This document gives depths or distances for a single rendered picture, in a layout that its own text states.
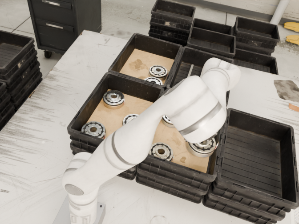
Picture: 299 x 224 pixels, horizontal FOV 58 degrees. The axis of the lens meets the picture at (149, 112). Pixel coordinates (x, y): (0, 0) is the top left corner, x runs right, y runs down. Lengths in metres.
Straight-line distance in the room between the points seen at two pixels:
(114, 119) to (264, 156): 0.69
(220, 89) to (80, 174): 0.40
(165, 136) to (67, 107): 0.57
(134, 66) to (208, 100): 1.10
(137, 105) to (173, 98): 0.86
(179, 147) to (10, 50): 1.58
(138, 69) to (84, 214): 0.87
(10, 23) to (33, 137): 2.45
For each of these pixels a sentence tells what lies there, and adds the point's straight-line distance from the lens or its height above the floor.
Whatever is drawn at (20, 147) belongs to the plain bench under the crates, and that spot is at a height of 0.70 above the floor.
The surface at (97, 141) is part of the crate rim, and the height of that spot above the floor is 0.93.
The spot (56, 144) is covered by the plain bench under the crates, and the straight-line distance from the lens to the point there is 1.34.
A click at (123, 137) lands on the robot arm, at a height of 1.32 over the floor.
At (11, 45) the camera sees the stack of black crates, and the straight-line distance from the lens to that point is 2.39.
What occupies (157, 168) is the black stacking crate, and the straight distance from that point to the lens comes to 1.06.
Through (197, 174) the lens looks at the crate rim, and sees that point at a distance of 1.01.
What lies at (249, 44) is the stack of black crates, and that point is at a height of 0.49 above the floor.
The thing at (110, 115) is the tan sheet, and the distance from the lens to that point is 1.26.
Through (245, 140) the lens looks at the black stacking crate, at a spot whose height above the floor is 0.83.
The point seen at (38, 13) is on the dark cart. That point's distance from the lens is 2.73.
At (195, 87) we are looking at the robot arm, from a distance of 0.46.
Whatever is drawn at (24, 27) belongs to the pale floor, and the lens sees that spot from 3.58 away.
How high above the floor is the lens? 1.77
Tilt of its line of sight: 47 degrees down
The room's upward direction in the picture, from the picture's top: 10 degrees clockwise
